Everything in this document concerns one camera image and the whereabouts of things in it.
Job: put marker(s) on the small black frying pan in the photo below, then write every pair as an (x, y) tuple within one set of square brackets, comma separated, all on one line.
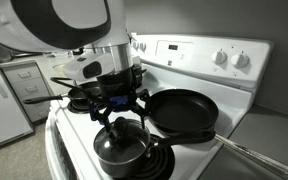
[(44, 99)]

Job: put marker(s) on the white stove knob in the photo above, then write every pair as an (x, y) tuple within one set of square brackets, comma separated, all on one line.
[(240, 60), (135, 45), (219, 57), (143, 46)]

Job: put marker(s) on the white refrigerator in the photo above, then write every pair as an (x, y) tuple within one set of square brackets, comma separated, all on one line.
[(0, 106)]

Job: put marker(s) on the small black saucepan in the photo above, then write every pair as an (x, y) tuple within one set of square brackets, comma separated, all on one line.
[(117, 168)]

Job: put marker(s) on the tall grey cabinet drawer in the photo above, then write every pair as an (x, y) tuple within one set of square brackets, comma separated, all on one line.
[(37, 110)]

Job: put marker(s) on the large black frying pan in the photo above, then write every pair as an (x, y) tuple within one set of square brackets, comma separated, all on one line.
[(184, 111)]

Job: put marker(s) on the glass lid with black knob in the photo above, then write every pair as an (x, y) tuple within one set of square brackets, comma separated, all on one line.
[(124, 146)]

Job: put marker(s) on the cream kitchen sink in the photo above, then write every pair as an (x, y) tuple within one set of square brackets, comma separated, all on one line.
[(58, 69)]

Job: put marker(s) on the glass jar with lid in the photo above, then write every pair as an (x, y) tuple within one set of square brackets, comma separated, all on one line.
[(0, 53)]

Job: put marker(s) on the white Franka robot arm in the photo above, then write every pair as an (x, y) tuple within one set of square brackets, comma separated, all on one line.
[(50, 26)]

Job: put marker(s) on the white electric stove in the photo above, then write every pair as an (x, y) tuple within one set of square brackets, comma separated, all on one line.
[(77, 140)]

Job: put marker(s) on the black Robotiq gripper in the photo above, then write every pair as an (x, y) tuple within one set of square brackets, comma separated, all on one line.
[(115, 85)]

